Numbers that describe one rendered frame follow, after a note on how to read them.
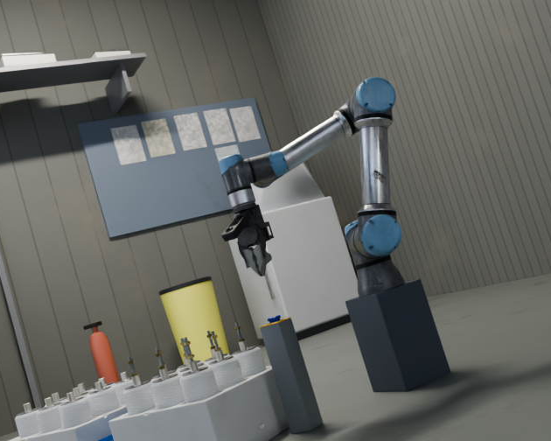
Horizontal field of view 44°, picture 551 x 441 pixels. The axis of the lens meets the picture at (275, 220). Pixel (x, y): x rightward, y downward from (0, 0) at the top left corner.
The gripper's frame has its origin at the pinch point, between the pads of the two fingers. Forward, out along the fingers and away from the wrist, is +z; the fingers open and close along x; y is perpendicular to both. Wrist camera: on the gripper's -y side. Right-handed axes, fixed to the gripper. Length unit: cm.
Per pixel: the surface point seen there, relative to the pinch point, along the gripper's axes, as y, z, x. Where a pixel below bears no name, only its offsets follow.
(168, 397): -23.0, 26.0, 26.1
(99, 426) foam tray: -18, 31, 64
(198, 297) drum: 201, -3, 199
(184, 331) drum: 192, 16, 212
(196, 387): -23.2, 24.9, 14.6
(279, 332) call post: -3.5, 17.7, -3.0
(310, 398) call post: 0.6, 38.3, -3.6
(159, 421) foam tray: -26.9, 31.2, 27.8
